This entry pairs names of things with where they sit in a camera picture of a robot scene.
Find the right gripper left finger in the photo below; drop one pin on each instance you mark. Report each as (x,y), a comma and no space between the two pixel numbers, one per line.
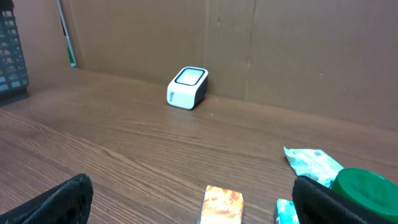
(69,203)

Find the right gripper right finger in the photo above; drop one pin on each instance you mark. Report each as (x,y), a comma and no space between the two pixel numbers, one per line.
(317,204)

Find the teal Kleenex tissue pack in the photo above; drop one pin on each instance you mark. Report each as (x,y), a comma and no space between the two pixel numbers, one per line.
(285,212)

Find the teal wet wipes pack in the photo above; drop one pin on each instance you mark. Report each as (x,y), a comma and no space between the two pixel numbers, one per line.
(313,163)

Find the green lid jar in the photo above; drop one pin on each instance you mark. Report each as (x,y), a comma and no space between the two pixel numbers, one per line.
(368,189)

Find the orange Kleenex tissue pack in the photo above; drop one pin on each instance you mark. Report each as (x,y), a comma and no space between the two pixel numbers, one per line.
(221,206)

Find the white barcode scanner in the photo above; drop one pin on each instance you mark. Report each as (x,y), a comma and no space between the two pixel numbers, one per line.
(188,88)

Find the dark grey mesh basket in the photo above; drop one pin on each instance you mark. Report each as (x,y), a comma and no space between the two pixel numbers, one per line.
(14,77)

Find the white green pole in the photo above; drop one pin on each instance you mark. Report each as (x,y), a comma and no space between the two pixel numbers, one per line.
(67,38)

